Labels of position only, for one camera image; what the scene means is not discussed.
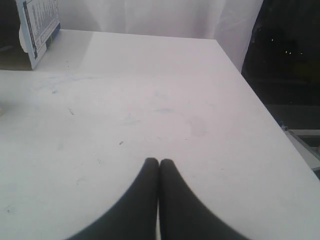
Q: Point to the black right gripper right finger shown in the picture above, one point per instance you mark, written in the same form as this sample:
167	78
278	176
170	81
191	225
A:
182	216

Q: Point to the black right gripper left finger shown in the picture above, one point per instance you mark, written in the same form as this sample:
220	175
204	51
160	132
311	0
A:
134	215

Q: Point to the blue white cardboard box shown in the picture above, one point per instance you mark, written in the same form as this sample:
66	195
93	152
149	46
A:
27	28

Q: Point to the white backdrop curtain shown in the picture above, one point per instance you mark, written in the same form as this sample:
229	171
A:
230	22

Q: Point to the metal frame beside table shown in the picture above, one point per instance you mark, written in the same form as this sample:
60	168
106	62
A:
307	143

